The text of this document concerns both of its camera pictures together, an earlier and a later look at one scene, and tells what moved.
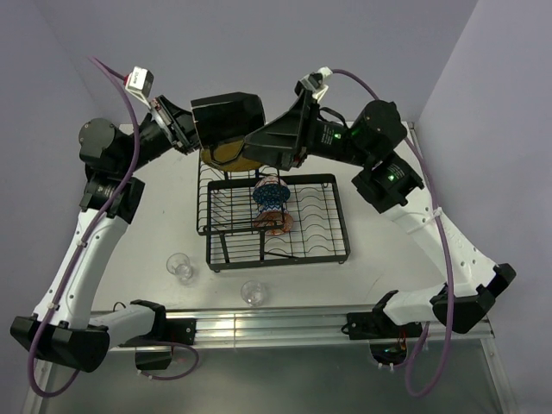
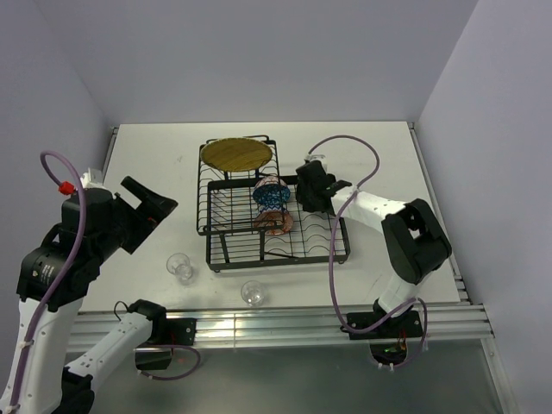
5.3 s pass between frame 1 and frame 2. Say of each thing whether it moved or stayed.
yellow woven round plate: stayed
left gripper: moved
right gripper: moved
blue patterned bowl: stayed
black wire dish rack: stayed
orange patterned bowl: stayed
